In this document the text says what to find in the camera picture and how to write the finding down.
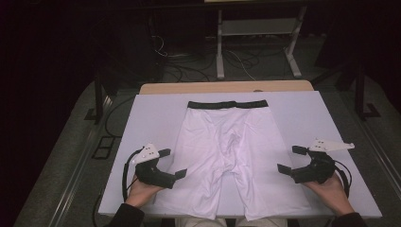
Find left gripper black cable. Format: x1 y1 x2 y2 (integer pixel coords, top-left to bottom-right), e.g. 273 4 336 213
121 148 144 202

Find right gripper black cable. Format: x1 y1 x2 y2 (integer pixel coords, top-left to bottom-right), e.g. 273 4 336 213
333 159 354 199

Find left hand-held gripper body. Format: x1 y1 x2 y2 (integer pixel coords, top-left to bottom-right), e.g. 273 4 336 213
131 142 178 190

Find black metal stand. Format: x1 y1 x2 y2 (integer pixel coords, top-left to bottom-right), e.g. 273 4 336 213
84 74 107 125
354 62 381 121

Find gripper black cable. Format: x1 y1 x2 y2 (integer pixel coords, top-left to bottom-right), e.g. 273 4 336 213
121 148 144 202
333 159 354 199

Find person's right hand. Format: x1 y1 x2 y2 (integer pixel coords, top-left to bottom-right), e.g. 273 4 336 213
302 171 356 218

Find white shorts with black waistband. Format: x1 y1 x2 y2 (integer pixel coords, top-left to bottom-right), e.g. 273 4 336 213
153 99 313 221

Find person's left hand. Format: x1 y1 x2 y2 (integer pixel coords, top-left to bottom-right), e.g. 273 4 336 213
125 174 165 209

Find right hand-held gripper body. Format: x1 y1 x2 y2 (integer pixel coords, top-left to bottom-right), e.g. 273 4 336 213
291 137 356 185

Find tangle of black floor cables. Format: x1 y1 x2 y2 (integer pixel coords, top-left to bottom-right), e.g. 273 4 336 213
150 34 285 83

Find thin white floor cable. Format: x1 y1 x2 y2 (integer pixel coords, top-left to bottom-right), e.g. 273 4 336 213
226 49 257 81

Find black floor cable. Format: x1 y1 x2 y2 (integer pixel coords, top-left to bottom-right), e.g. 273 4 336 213
104 96 135 138

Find white board table cover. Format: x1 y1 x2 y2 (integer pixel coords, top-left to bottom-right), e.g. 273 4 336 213
97 90 383 220

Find metal floor rail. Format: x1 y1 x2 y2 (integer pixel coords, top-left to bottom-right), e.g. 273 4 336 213
358 119 401 193
46 94 114 227

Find white metal stand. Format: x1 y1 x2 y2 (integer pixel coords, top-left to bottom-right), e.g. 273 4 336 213
216 4 308 80

